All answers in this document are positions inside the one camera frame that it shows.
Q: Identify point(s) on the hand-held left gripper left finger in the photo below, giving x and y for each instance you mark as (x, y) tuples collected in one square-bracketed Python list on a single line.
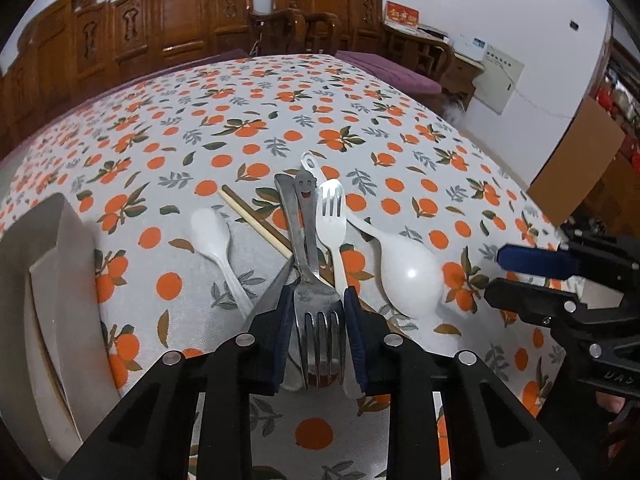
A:
[(281, 345)]

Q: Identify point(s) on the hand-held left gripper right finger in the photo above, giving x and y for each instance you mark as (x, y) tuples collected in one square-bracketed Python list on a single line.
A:
[(356, 345)]

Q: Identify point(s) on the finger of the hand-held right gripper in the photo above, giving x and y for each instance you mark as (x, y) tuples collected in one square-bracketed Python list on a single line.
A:
[(535, 261), (530, 305)]

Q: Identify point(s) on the metal fork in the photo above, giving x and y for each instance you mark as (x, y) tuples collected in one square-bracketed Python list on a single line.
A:
[(320, 310)]

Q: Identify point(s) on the plain metal spoon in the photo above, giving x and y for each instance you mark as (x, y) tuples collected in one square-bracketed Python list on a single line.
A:
[(270, 292)]

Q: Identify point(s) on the large white plastic ladle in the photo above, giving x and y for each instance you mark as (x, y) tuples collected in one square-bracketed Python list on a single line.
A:
[(410, 275)]

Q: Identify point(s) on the white plastic fork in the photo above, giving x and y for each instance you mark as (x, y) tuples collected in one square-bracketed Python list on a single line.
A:
[(332, 230)]

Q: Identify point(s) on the wooden chopstick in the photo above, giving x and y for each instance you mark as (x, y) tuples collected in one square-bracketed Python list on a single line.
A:
[(255, 222)]

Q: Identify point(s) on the small white plastic spoon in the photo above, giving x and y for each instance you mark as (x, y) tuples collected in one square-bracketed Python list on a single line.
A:
[(210, 235)]

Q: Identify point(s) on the smiley-face metal spoon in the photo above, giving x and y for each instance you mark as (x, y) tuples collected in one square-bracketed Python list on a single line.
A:
[(305, 187)]

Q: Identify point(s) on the rectangular metal box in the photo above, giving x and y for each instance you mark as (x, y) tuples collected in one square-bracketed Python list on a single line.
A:
[(55, 310)]

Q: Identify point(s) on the cardboard box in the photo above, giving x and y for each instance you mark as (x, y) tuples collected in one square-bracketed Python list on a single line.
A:
[(580, 160)]

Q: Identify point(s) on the white fluffy object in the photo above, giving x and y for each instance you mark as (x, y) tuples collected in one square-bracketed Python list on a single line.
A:
[(452, 110)]

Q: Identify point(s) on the white and blue carton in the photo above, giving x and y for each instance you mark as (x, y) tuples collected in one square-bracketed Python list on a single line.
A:
[(472, 50)]

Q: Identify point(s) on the wooden side table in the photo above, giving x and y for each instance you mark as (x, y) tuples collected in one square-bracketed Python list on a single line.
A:
[(425, 55)]

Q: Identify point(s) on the short purple seat cushion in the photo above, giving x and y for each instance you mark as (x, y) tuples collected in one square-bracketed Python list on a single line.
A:
[(395, 72)]

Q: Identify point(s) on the orange print tablecloth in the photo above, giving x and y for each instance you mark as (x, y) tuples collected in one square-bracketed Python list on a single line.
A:
[(350, 110)]

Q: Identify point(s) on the stack of white papers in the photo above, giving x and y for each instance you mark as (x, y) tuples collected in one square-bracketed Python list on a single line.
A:
[(434, 31)]

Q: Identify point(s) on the red gift box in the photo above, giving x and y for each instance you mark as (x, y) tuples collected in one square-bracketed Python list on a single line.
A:
[(401, 14)]

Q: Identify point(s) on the long purple seat cushion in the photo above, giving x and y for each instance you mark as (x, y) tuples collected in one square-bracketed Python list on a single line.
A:
[(225, 54)]

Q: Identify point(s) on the carved wooden chair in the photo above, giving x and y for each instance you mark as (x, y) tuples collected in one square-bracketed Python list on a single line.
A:
[(295, 30)]

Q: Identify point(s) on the short carved wooden sofa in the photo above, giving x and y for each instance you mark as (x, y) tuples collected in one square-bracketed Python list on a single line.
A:
[(330, 5)]

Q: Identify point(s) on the long carved wooden sofa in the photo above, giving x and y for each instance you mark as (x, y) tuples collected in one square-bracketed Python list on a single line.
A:
[(175, 25)]

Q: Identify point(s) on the cream wall electrical panel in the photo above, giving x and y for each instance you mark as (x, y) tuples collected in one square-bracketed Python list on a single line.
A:
[(500, 77)]

